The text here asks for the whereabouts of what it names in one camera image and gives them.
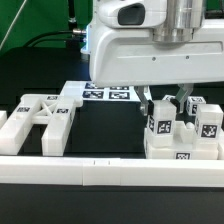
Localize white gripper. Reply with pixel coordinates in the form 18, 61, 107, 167
88, 0, 224, 116

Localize white chair back frame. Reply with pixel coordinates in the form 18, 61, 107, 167
0, 94, 83, 156

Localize black cables at base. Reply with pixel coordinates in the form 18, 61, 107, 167
22, 28, 88, 48

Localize white fence bar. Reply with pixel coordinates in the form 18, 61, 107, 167
0, 156, 224, 187
0, 110, 7, 129

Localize white left fence bar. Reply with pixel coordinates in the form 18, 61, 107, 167
0, 110, 7, 129

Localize white chair seat part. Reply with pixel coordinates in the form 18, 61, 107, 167
144, 121, 224, 160

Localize black vertical pole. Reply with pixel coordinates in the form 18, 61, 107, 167
67, 0, 76, 23

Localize white tagged cube left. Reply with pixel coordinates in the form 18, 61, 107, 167
162, 95, 175, 101

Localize white tagged cube right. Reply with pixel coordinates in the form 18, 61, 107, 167
186, 96, 206, 116

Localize white tagged cube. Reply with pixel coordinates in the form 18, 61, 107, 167
162, 95, 175, 101
186, 96, 206, 116

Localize white front fence bar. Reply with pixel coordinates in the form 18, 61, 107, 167
0, 156, 224, 187

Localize white marker base sheet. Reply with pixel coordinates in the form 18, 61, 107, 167
60, 81, 140, 102

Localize thin white cord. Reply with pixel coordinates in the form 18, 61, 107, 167
0, 0, 29, 52

